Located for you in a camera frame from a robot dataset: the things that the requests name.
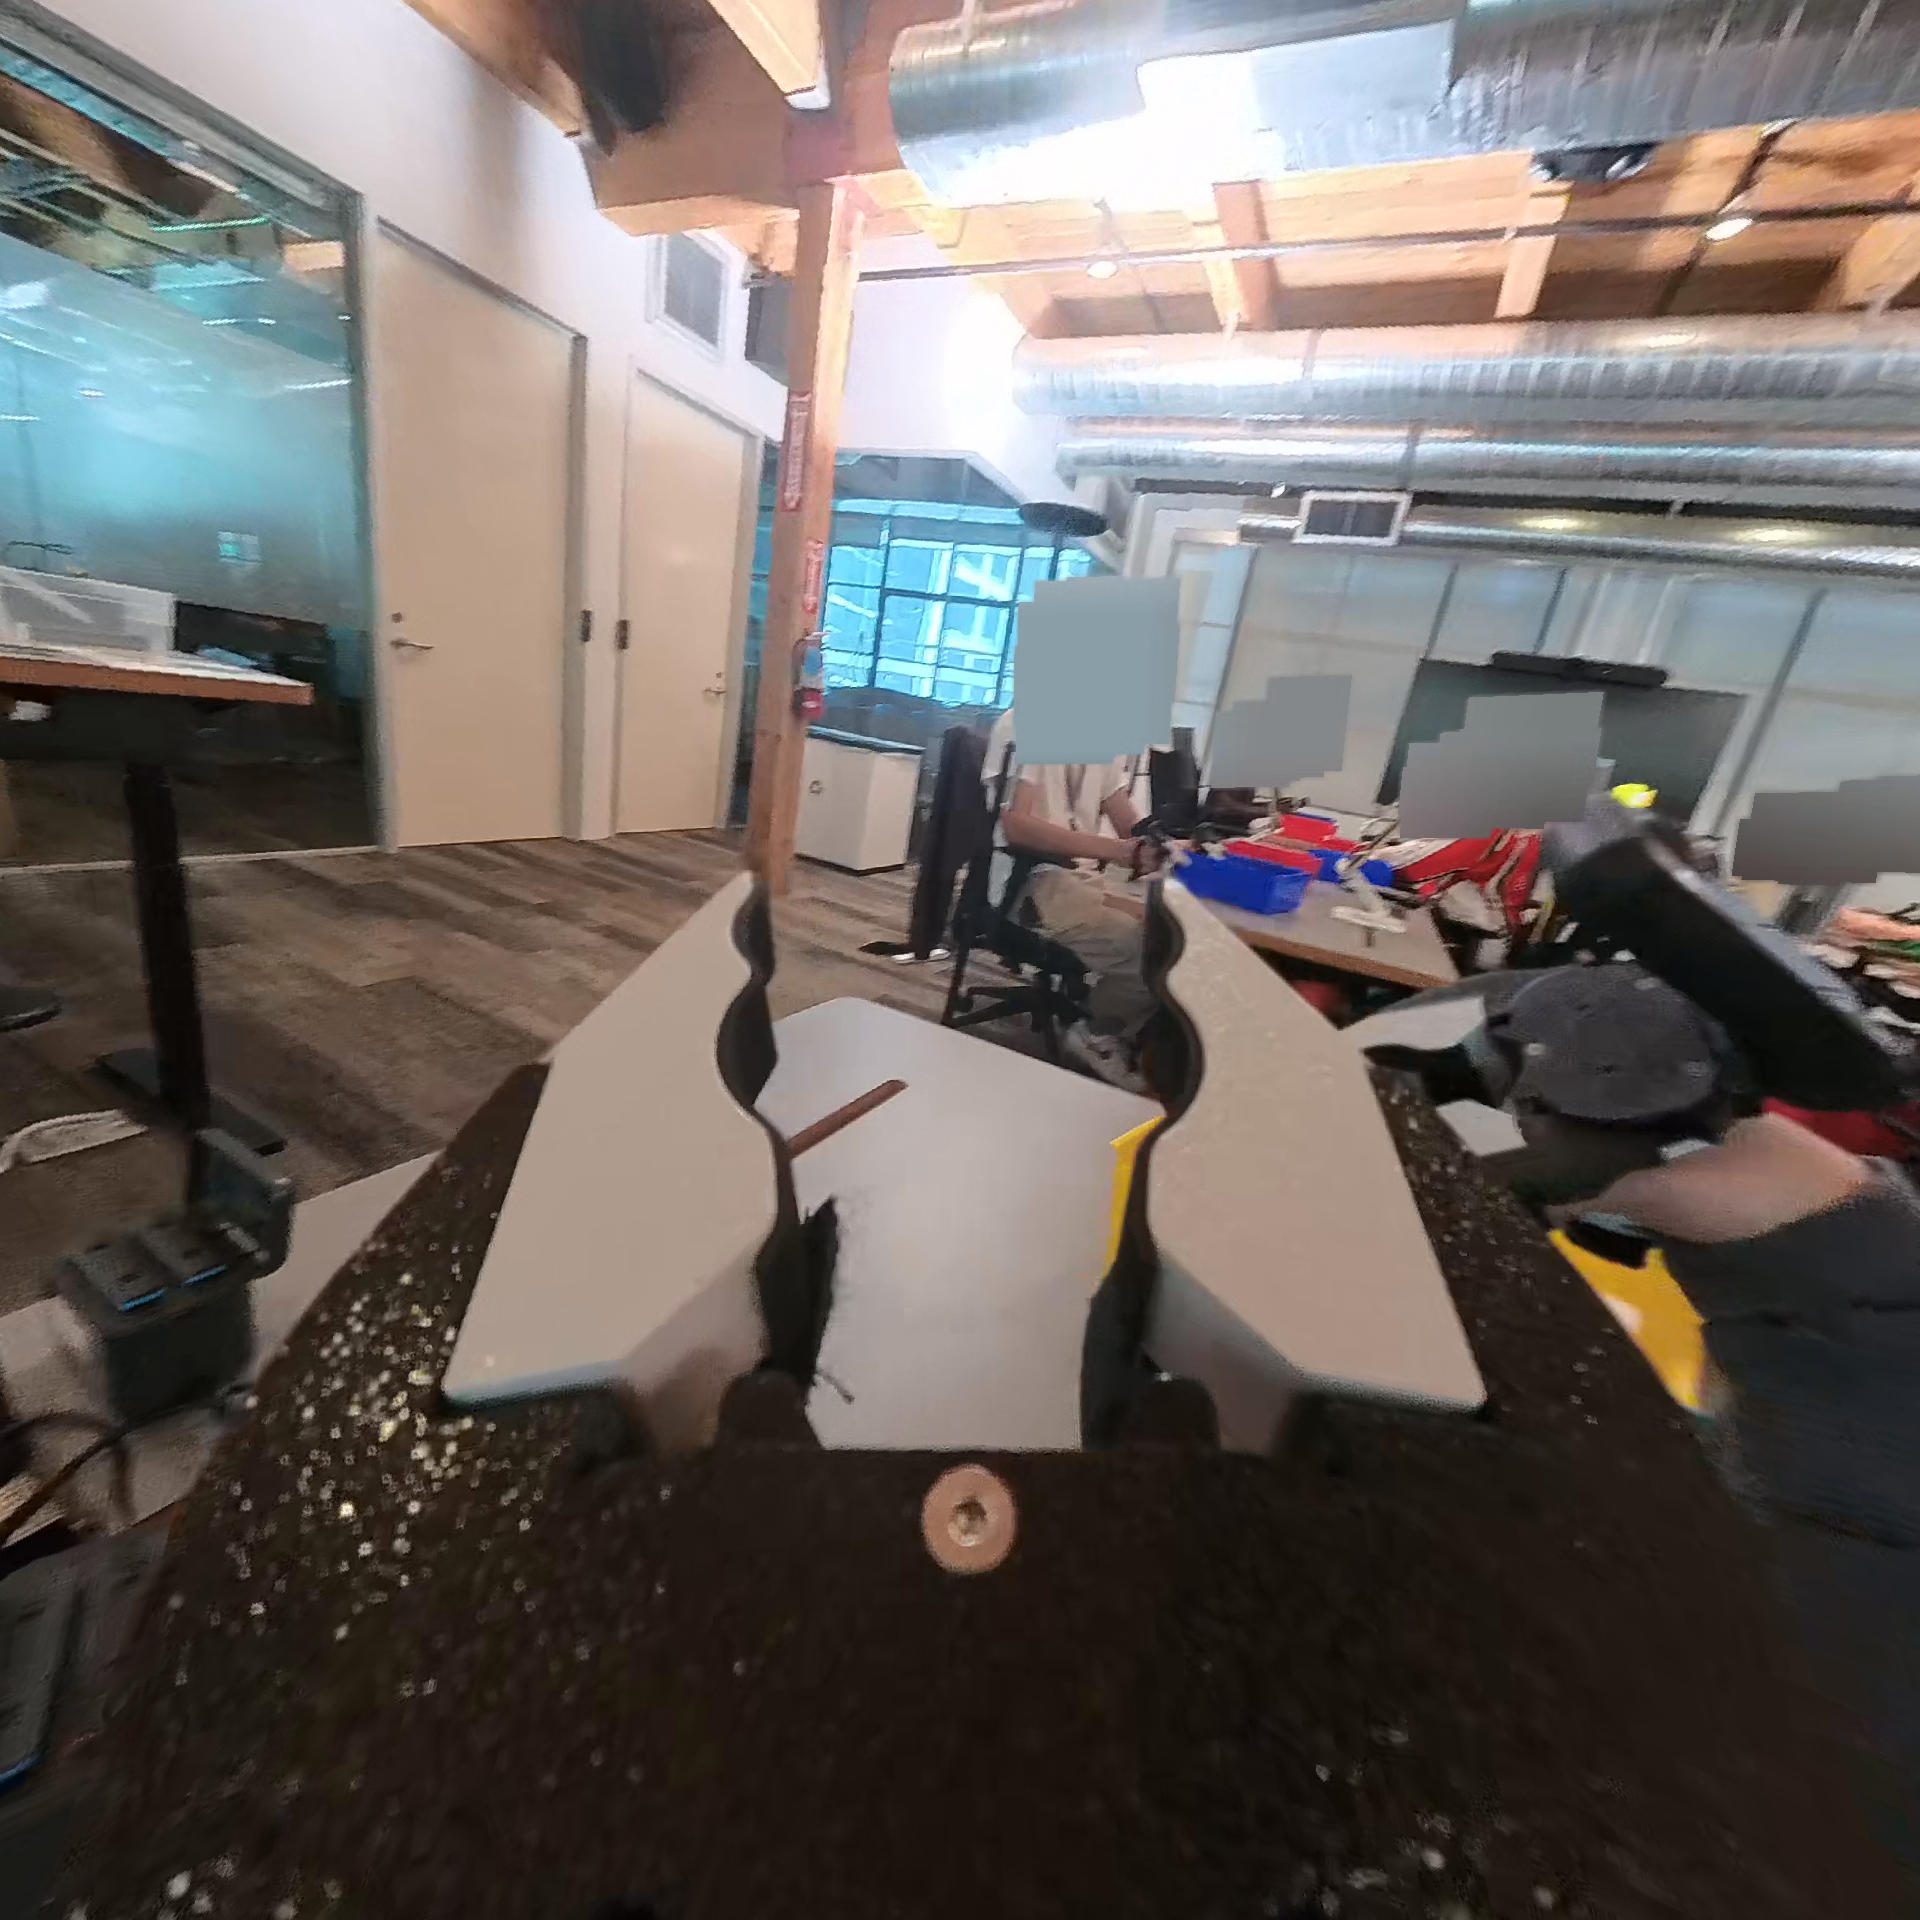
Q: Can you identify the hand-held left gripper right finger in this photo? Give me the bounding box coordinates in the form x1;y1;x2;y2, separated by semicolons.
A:
1080;875;1486;1455

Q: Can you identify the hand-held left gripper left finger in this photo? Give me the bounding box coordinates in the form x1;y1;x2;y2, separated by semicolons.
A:
441;872;845;1450

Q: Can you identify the person's right forearm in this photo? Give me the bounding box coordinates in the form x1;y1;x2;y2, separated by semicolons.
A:
1660;1167;1920;1556

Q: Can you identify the person's right hand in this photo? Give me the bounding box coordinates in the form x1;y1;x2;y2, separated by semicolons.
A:
1529;1125;1877;1250

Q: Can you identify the brown top table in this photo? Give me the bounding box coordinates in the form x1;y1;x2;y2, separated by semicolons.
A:
1110;852;1457;997
0;647;314;1122

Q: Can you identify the blue bin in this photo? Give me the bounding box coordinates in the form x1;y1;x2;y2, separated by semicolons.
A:
1177;845;1317;922

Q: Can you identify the yellow bin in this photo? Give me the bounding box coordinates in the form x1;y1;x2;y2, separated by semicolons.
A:
1110;1116;1714;1415

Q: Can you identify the white recycling cabinet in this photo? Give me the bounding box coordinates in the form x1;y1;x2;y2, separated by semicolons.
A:
792;732;923;875

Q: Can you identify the black office chair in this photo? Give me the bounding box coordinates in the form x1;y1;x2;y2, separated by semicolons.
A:
862;726;1095;1059

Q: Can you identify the white door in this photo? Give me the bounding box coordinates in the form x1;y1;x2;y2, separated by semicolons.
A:
363;226;590;852
615;363;762;837

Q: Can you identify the large window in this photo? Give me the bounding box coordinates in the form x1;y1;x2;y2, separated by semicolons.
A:
822;451;1105;711

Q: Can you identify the clear plastic box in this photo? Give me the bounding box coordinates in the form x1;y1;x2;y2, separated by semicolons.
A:
0;567;179;655

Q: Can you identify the large black wall screen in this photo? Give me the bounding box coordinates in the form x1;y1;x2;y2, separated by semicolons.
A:
1393;647;1746;834

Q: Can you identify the silver ceiling duct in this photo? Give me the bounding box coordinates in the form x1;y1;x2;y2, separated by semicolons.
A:
1058;427;1920;511
886;0;1920;209
1010;315;1920;427

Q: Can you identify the wooden post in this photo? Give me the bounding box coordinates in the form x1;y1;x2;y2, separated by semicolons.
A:
744;182;865;906

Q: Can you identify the glass wall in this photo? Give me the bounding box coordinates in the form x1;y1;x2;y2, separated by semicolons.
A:
0;38;373;872

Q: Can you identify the wall air vent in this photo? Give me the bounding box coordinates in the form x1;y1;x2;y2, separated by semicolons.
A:
650;227;740;362

